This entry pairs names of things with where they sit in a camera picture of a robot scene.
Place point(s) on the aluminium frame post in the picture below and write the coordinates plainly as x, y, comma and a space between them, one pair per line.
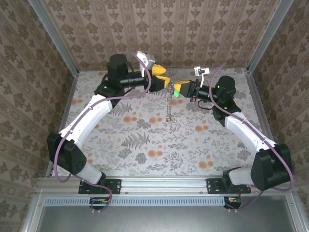
57, 36
269, 36

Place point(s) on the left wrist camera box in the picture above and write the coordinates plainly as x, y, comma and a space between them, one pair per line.
147, 60

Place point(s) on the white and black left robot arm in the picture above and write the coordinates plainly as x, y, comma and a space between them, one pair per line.
84, 120

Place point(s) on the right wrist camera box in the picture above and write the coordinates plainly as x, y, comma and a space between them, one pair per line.
201, 71

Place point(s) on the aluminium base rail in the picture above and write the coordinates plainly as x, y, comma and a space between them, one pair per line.
164, 184

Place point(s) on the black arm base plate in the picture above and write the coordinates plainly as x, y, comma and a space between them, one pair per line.
113, 186
213, 186

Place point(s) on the grey metal sheet panel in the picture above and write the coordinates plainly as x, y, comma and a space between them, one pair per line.
169, 220

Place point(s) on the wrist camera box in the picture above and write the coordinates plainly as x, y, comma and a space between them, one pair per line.
147, 60
201, 71

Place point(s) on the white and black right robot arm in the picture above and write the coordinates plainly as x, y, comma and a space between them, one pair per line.
268, 169

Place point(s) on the aluminium table side rail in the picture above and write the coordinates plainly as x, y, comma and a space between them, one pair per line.
257, 96
69, 96

